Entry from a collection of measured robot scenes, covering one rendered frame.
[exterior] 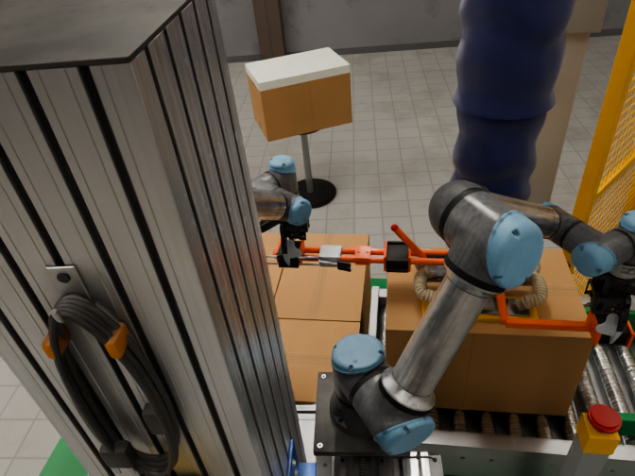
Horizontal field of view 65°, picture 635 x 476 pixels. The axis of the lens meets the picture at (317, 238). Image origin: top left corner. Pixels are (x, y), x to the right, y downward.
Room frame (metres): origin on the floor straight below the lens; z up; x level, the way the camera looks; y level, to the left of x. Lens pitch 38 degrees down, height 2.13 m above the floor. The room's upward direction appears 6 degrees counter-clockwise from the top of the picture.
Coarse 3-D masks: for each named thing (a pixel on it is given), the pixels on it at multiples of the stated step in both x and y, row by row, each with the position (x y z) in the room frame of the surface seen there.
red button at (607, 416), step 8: (592, 408) 0.63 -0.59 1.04; (600, 408) 0.63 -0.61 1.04; (608, 408) 0.63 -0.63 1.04; (592, 416) 0.61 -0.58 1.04; (600, 416) 0.61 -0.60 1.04; (608, 416) 0.61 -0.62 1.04; (616, 416) 0.61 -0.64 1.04; (592, 424) 0.60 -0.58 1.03; (600, 424) 0.59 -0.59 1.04; (608, 424) 0.59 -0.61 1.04; (616, 424) 0.59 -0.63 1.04; (600, 432) 0.59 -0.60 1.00; (608, 432) 0.58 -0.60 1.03; (616, 432) 0.58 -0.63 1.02
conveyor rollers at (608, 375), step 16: (384, 320) 1.41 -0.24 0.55; (384, 336) 1.33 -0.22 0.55; (592, 352) 1.16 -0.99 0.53; (624, 352) 1.13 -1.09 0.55; (608, 368) 1.06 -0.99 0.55; (624, 368) 1.08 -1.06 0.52; (592, 384) 1.01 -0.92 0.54; (608, 384) 1.01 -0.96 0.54; (592, 400) 0.95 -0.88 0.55; (624, 400) 0.93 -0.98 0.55; (432, 416) 0.95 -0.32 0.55; (464, 416) 0.94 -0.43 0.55; (480, 416) 0.94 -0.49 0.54; (512, 416) 0.92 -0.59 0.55; (544, 416) 0.91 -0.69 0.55; (560, 416) 0.91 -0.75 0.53; (464, 432) 0.89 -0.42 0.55; (480, 432) 0.89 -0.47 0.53; (512, 432) 0.87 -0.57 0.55; (544, 432) 0.85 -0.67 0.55
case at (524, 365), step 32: (544, 256) 1.26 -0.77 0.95; (576, 288) 1.10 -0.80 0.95; (416, 320) 1.04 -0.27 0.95; (576, 320) 0.97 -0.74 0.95; (480, 352) 0.96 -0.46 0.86; (512, 352) 0.94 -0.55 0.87; (544, 352) 0.92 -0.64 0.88; (576, 352) 0.91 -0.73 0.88; (448, 384) 0.98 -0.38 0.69; (480, 384) 0.96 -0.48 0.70; (512, 384) 0.94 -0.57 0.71; (544, 384) 0.92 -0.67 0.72; (576, 384) 0.90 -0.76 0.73
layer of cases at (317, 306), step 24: (264, 240) 2.06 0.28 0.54; (312, 240) 2.01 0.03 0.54; (336, 240) 1.99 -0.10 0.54; (360, 240) 1.97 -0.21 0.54; (288, 288) 1.68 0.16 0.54; (312, 288) 1.66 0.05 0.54; (336, 288) 1.64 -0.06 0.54; (360, 288) 1.62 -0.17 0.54; (288, 312) 1.53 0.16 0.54; (312, 312) 1.51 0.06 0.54; (336, 312) 1.50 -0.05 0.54; (360, 312) 1.48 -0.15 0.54; (288, 336) 1.39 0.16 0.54; (312, 336) 1.38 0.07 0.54; (336, 336) 1.36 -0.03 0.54; (288, 360) 1.27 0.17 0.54; (312, 360) 1.26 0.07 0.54; (312, 384) 1.14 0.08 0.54
